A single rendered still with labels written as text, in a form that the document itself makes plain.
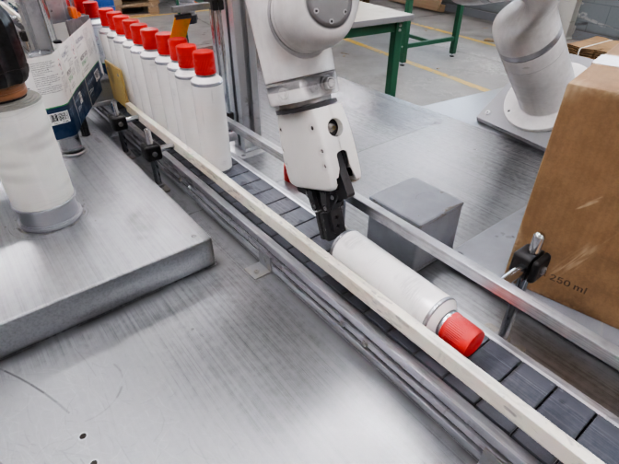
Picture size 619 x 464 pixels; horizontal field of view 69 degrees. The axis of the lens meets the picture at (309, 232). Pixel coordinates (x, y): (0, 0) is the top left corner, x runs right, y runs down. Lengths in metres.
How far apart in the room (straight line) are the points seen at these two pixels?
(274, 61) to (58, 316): 0.40
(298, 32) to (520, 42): 0.62
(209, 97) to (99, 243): 0.28
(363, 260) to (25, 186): 0.47
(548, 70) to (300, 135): 0.65
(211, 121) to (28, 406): 0.47
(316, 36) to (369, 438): 0.40
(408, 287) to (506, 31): 0.63
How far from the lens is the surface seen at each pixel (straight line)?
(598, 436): 0.51
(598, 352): 0.47
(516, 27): 0.99
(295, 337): 0.58
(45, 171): 0.72
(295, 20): 0.46
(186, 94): 0.82
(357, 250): 0.55
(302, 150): 0.55
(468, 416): 0.48
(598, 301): 0.65
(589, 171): 0.58
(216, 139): 0.80
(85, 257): 0.69
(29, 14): 1.21
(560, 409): 0.52
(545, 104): 1.14
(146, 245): 0.68
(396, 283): 0.51
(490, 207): 0.87
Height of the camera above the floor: 1.27
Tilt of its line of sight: 36 degrees down
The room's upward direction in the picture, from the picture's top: straight up
